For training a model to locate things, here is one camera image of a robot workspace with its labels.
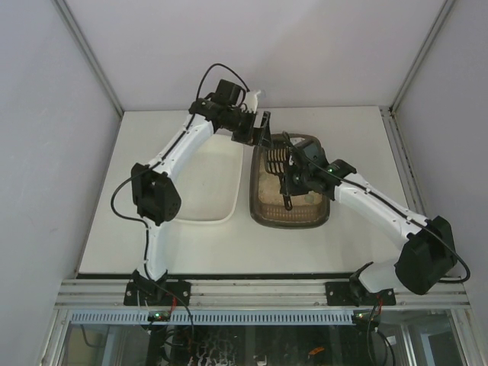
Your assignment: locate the grey slotted cable duct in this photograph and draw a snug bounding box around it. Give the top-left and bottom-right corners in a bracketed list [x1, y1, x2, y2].
[71, 310, 355, 326]

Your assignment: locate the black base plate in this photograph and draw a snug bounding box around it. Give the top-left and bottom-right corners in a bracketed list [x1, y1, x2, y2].
[124, 271, 191, 307]
[325, 262, 397, 307]

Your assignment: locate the brown translucent litter box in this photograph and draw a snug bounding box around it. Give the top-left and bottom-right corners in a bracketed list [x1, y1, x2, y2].
[249, 147, 330, 229]

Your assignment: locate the white plastic tray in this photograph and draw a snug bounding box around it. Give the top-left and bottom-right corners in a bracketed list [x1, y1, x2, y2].
[169, 134, 243, 224]

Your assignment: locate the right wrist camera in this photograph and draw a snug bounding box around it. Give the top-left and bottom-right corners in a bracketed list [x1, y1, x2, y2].
[295, 139, 327, 167]

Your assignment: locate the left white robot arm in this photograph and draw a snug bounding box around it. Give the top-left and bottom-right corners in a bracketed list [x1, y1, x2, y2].
[131, 90, 269, 281]

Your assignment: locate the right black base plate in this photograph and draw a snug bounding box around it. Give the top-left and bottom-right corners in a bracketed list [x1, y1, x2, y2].
[325, 262, 397, 307]

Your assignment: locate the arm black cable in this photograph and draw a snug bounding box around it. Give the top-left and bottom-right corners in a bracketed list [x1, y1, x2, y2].
[111, 63, 249, 268]
[281, 131, 471, 284]

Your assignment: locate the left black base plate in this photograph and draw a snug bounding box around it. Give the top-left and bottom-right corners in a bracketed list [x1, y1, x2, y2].
[124, 271, 191, 307]

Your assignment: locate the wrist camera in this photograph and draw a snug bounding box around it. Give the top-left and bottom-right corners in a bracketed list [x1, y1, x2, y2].
[242, 90, 262, 113]
[295, 139, 327, 167]

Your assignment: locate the grey litter clump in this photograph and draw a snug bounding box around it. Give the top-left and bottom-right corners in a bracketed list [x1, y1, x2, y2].
[304, 194, 314, 204]

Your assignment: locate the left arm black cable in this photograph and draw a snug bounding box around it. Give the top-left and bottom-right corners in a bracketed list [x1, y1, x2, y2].
[111, 63, 249, 268]

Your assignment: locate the black slotted litter scoop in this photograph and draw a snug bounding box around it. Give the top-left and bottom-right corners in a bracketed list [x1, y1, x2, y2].
[265, 131, 293, 211]

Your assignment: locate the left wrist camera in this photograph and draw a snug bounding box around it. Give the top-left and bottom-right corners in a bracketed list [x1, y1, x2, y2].
[242, 90, 262, 113]

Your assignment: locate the aluminium mounting rail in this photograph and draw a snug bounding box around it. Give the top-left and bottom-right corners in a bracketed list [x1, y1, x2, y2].
[55, 279, 470, 310]

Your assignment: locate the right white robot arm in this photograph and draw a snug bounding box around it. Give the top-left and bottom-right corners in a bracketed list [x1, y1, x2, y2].
[274, 143, 460, 297]

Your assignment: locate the right aluminium side rail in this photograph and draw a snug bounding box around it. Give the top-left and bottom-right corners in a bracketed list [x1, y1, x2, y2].
[379, 106, 427, 216]

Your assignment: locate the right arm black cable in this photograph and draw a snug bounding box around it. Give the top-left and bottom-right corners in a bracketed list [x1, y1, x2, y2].
[281, 131, 471, 284]

